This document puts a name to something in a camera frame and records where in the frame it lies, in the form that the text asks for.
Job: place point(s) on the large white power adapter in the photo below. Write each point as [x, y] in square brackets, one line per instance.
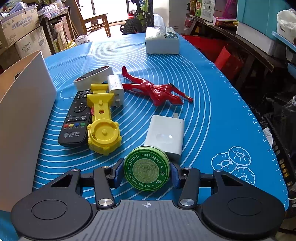
[166, 133]

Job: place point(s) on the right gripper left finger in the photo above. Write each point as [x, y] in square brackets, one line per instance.
[105, 178]

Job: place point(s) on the black tv remote control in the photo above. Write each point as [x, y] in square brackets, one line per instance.
[74, 129]

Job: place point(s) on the teal plastic storage crate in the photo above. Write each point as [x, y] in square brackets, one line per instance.
[258, 19]

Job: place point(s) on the black wire basket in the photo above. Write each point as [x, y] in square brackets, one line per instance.
[281, 116]

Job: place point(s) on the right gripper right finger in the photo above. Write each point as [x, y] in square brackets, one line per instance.
[187, 179]

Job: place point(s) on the blue silicone baking mat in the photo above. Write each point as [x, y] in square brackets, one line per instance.
[242, 193]

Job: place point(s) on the dark wooden side shelf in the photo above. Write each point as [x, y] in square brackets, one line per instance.
[261, 75]

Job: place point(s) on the stacked cardboard box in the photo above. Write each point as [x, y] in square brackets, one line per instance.
[33, 41]

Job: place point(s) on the wooden chair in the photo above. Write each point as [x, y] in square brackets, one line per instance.
[83, 21]

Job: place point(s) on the white tissue box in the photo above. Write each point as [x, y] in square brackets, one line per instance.
[160, 39]

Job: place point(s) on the top open cardboard box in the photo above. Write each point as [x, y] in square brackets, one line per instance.
[18, 24]

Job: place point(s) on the beige plastic storage bin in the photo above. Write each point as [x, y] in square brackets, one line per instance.
[27, 98]

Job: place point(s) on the red action figure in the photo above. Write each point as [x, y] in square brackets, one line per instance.
[158, 93]

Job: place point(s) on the yellow plastic toy tool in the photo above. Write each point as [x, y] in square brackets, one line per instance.
[103, 133]

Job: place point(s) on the small white charger plug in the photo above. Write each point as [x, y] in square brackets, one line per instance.
[115, 86]

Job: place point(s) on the yellow oil jug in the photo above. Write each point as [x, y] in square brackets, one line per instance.
[70, 44]

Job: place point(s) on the green ointment tin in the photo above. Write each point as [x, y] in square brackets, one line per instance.
[147, 168]

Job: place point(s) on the green white product box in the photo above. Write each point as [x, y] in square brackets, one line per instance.
[205, 9]

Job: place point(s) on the clear packing tape roll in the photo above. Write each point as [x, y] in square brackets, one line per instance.
[96, 76]

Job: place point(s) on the white cabinet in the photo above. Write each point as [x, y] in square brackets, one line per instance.
[173, 12]

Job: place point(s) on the green black bicycle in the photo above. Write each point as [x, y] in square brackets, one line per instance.
[138, 19]

